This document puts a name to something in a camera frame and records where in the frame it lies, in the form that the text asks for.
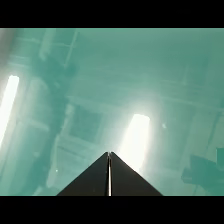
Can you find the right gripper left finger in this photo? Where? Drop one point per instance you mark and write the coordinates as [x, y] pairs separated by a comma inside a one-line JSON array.
[[95, 181]]

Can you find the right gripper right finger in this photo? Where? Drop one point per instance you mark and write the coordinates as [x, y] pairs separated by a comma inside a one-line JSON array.
[[125, 181]]

